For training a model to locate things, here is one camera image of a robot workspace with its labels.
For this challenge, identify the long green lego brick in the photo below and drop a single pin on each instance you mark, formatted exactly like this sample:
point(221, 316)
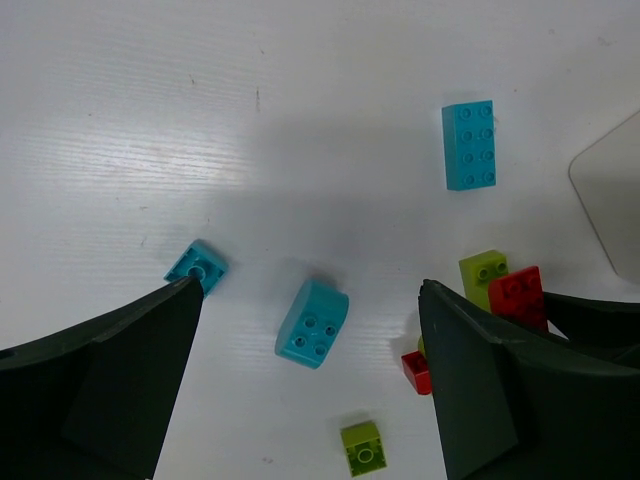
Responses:
point(478, 271)

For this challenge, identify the green red curved lego stack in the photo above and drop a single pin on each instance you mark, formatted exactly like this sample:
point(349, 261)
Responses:
point(416, 369)

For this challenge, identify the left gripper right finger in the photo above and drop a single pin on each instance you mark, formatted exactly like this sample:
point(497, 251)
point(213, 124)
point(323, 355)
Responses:
point(513, 402)

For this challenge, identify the long red lego brick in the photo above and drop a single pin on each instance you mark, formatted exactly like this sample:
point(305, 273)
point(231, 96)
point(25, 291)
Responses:
point(519, 298)

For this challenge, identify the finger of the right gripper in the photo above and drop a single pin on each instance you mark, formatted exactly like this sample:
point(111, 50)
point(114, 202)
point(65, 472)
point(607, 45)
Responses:
point(607, 330)

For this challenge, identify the long teal lego brick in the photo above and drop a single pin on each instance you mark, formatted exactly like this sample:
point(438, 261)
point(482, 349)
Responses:
point(469, 145)

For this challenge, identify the white divided container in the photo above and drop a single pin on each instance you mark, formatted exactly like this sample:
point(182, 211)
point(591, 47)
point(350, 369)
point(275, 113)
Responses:
point(605, 177)

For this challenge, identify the curved teal lego brick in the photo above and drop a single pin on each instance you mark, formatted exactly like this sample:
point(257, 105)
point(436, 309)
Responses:
point(312, 324)

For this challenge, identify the small teal lego brick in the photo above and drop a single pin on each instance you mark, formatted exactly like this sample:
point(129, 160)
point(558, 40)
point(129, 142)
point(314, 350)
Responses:
point(202, 262)

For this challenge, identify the small green lego brick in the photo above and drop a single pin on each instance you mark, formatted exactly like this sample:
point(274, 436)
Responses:
point(363, 448)

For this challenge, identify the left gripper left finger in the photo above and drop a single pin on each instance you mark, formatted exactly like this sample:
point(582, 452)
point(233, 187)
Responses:
point(94, 401)

